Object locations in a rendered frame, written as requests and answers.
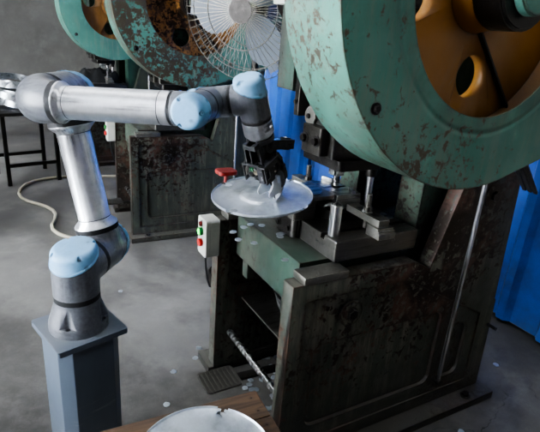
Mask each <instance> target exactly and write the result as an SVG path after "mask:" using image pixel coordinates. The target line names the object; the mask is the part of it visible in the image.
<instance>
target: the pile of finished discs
mask: <svg viewBox="0 0 540 432"><path fill-rule="evenodd" d="M147 432H265V430H264V429H263V428H262V427H261V426H260V425H259V424H258V423H257V422H256V421H254V420H253V419H252V418H250V417H248V416H246V415H244V414H242V413H241V412H239V411H235V410H232V409H229V408H228V410H224V412H221V409H220V408H218V406H212V405H204V406H195V407H190V408H186V409H183V410H180V411H176V412H174V413H172V414H170V415H168V416H166V417H164V418H162V419H161V420H159V421H158V422H156V424H154V425H153V426H152V427H151V428H150V429H149V430H148V431H147Z"/></svg>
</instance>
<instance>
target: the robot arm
mask: <svg viewBox="0 0 540 432"><path fill-rule="evenodd" d="M232 82H233V84H231V85H225V86H216V87H198V88H193V89H190V90H188V91H167V90H149V89H132V88H114V87H95V86H94V85H93V84H92V82H91V81H90V80H89V79H88V78H86V76H84V75H83V74H81V73H78V72H75V71H68V70H59V71H57V72H49V73H38V74H33V75H29V76H28V77H26V78H24V79H23V80H22V81H21V82H20V84H19V85H18V87H17V88H16V92H15V100H16V104H17V106H18V108H19V110H20V111H21V113H22V114H23V115H24V116H25V117H27V118H28V119H29V120H31V121H33V122H36V123H46V124H47V128H48V129H49V130H50V131H52V132H53V133H55V134H56V135H57V141H58V145H59V148H60V152H61V155H62V158H63V164H64V168H65V171H66V175H67V178H68V181H69V187H70V191H71V194H72V198H73V202H74V204H75V210H76V214H77V218H78V223H77V224H76V225H75V234H76V237H70V238H69V239H67V238H65V239H63V240H61V241H59V242H57V243H56V244H55V245H54V246H53V247H52V248H51V251H50V254H49V257H50V260H49V268H50V270H51V287H52V296H53V304H52V307H51V312H50V316H49V319H48V328H49V332H50V334H51V335H52V336H53V337H55V338H57V339H62V340H68V341H74V340H82V339H89V338H92V337H93V336H96V335H98V334H99V333H101V332H103V331H104V330H105V329H106V328H107V326H108V324H109V313H108V310H107V308H106V306H105V304H104V301H103V299H102V297H101V294H100V278H101V277H102V276H103V275H104V274H106V273H107V272H108V271H109V270H110V269H111V268H112V267H114V266H115V265H116V264H118V262H120V261H121V260H122V259H123V258H124V256H125V255H126V254H127V252H128V250H129V243H130V241H129V234H128V232H127V231H126V229H125V228H123V227H122V225H120V224H119V223H118V220H117V218H116V217H115V216H113V215H111V213H110V209H109V206H108V201H107V198H106V194H105V187H104V184H103V180H102V176H101V172H100V168H99V162H98V158H97V154H96V151H95V146H94V143H93V137H92V132H91V128H92V126H93V124H94V123H95V122H110V123H138V124H153V125H168V126H178V127H179V128H181V129H186V130H192V129H199V128H201V127H203V126H204V125H205V124H206V123H209V122H211V121H212V120H214V119H216V118H222V117H238V116H240V118H241V122H242V126H243V133H244V136H245V138H246V142H245V143H244V144H243V150H244V154H245V158H246V160H245V161H244V162H242V166H243V172H244V176H245V179H246V180H247V179H248V178H249V177H252V178H254V179H255V180H257V181H259V183H260V186H259V188H258V190H257V191H258V194H259V195H262V194H264V193H266V192H269V198H274V199H276V200H277V199H278V198H279V197H280V195H281V193H282V191H283V188H284V186H285V182H286V178H287V170H286V168H285V164H284V161H283V159H282V158H283V157H282V156H281V155H280V154H279V152H276V150H280V149H282V150H290V149H294V144H295V140H292V139H291V138H290V137H286V136H280V138H274V129H273V120H272V114H271V109H270V104H269V99H268V90H267V87H266V83H265V79H264V76H263V75H262V74H261V73H259V72H256V71H247V72H245V73H241V74H239V75H236V76H235V77H234V79H233V81H232ZM245 166H248V168H249V173H248V174H247V175H246V171H245V168H244V167H245Z"/></svg>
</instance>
